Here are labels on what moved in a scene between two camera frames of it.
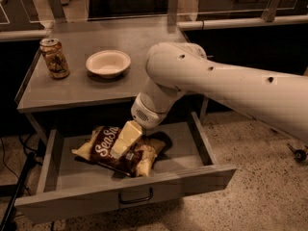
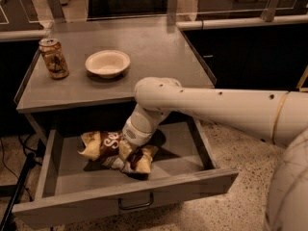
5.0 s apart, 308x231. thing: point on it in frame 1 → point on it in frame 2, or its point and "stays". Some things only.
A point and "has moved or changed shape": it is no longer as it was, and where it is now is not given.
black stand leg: [21, 185] stays
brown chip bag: [138, 160] has moved or changed shape
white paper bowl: [108, 64] stays
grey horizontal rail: [182, 26] stays
